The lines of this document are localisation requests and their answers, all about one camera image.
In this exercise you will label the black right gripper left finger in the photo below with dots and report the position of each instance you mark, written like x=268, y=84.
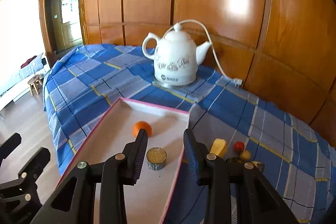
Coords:
x=74, y=199

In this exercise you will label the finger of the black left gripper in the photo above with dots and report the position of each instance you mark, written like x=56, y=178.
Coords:
x=19, y=198
x=10, y=145

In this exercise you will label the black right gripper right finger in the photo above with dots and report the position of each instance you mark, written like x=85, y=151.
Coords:
x=257, y=201

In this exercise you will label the cut fruit with dark skin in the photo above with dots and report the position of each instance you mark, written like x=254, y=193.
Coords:
x=259, y=165

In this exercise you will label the dark brown spiky fruit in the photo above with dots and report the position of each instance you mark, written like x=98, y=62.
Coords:
x=234, y=160

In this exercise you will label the small yellow round fruit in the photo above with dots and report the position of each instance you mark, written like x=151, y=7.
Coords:
x=245, y=155

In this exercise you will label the small red tomato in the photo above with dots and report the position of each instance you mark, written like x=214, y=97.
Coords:
x=239, y=147

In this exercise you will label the cut sugarcane-like cylinder piece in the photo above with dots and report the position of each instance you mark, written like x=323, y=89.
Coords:
x=156, y=158

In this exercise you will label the blue plaid tablecloth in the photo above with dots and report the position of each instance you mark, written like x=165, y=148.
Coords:
x=83, y=84

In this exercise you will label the small wooden stool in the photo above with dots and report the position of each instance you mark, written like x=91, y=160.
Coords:
x=34, y=84

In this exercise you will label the white pink-rimmed cardboard tray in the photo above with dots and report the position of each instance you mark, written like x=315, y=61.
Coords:
x=148, y=140

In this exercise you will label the white sofa with blue cover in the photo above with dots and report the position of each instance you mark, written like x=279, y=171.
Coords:
x=16, y=85

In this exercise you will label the orange mandarin in tray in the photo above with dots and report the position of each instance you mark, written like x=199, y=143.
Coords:
x=141, y=125

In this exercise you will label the wooden door with glass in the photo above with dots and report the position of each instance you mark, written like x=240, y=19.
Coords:
x=60, y=25

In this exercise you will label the white ceramic electric kettle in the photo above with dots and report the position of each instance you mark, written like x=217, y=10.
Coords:
x=175, y=56

